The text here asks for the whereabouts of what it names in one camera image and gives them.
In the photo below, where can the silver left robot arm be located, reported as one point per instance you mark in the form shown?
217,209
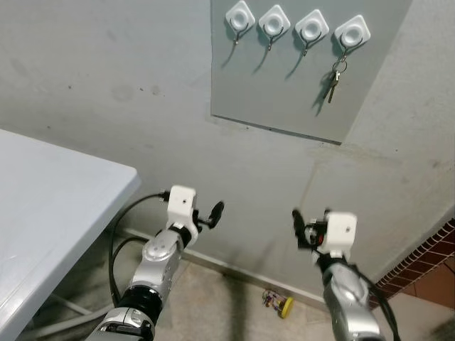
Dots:
160,259

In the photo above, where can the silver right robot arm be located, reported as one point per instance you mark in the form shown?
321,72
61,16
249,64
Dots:
345,298

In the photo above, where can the white square wall hook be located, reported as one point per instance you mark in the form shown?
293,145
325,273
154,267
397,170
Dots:
311,27
240,16
352,33
274,21

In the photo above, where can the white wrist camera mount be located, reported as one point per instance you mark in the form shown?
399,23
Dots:
181,202
341,231

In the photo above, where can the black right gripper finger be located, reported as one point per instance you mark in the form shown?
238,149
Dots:
299,227

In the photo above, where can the grey wall board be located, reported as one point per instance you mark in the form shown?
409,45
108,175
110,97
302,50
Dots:
284,92

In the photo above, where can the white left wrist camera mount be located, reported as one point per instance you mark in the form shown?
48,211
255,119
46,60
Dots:
181,202

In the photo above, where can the small yellow floor toy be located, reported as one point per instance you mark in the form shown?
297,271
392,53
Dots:
286,307

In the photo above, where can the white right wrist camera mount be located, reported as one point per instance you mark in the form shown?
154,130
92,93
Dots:
341,231

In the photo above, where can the white table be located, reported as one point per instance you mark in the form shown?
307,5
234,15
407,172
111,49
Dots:
50,213

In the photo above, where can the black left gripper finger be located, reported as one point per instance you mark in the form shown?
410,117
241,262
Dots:
217,210

